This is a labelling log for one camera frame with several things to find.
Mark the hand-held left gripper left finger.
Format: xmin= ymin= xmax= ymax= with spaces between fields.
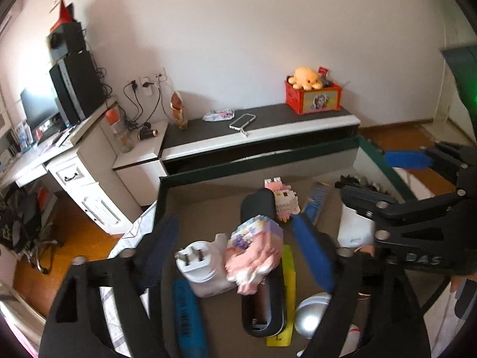
xmin=39 ymin=214 xmax=179 ymax=358

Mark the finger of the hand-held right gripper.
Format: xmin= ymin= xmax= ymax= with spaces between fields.
xmin=340 ymin=184 xmax=469 ymax=229
xmin=385 ymin=141 xmax=477 ymax=186

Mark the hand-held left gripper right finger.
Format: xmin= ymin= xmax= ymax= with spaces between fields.
xmin=291 ymin=212 xmax=433 ymax=358

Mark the yellow highlighter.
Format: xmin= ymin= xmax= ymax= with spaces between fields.
xmin=265 ymin=244 xmax=297 ymax=347

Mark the white power adapter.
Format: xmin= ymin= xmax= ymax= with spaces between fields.
xmin=337 ymin=205 xmax=375 ymax=249

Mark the white charger plug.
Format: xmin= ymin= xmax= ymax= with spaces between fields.
xmin=175 ymin=233 xmax=239 ymax=299

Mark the pink purple block toy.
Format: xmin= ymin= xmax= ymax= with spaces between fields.
xmin=224 ymin=214 xmax=284 ymax=295

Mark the pink storage box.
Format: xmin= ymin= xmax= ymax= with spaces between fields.
xmin=157 ymin=136 xmax=453 ymax=358

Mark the pink white block toy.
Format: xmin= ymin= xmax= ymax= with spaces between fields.
xmin=264 ymin=177 xmax=301 ymax=224

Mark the silver dome object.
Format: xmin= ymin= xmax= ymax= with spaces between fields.
xmin=294 ymin=293 xmax=332 ymax=340

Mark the black oblong case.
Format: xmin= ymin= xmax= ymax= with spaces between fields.
xmin=238 ymin=188 xmax=287 ymax=340

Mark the blue plastic tube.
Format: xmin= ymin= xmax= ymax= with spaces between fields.
xmin=172 ymin=279 xmax=208 ymax=358

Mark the person's right hand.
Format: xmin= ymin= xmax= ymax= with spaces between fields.
xmin=449 ymin=270 xmax=477 ymax=294

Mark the grey striped white quilt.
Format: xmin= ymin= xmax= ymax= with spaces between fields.
xmin=99 ymin=199 xmax=461 ymax=358

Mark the white nightstand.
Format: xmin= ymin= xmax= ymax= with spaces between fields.
xmin=112 ymin=119 xmax=168 ymax=207

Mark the white desk with drawers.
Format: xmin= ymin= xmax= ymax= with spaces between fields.
xmin=0 ymin=97 xmax=135 ymax=235

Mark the black office chair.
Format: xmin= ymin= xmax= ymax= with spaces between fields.
xmin=0 ymin=184 xmax=64 ymax=274

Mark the orange-lid clear bottle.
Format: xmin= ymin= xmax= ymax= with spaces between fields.
xmin=105 ymin=107 xmax=134 ymax=153

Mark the red toy crate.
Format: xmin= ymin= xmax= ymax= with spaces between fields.
xmin=285 ymin=79 xmax=343 ymax=115

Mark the orange book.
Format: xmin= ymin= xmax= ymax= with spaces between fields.
xmin=35 ymin=188 xmax=56 ymax=213

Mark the black-top low cabinet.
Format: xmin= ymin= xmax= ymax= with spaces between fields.
xmin=160 ymin=104 xmax=361 ymax=176

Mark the orange octopus plush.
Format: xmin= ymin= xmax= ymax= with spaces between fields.
xmin=286 ymin=67 xmax=324 ymax=90

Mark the orange snack bag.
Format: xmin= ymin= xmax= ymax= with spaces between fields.
xmin=170 ymin=91 xmax=189 ymax=129

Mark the crumpled printed packet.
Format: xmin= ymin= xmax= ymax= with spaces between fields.
xmin=202 ymin=109 xmax=235 ymax=122

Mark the white smartphone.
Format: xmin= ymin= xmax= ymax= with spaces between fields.
xmin=229 ymin=114 xmax=258 ymax=132

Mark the black keyboard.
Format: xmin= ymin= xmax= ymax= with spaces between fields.
xmin=33 ymin=121 xmax=68 ymax=140

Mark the blue white box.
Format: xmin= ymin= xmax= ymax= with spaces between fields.
xmin=15 ymin=121 xmax=34 ymax=150

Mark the black computer tower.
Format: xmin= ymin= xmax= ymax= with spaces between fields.
xmin=49 ymin=50 xmax=105 ymax=125

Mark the black computer monitor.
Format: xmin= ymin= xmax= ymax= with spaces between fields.
xmin=20 ymin=87 xmax=62 ymax=129

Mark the black speaker box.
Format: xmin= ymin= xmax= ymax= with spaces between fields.
xmin=47 ymin=22 xmax=87 ymax=64

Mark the red cardboard box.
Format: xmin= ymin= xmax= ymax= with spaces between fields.
xmin=50 ymin=2 xmax=75 ymax=32

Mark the white wall outlet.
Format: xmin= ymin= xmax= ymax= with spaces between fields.
xmin=138 ymin=67 xmax=167 ymax=90

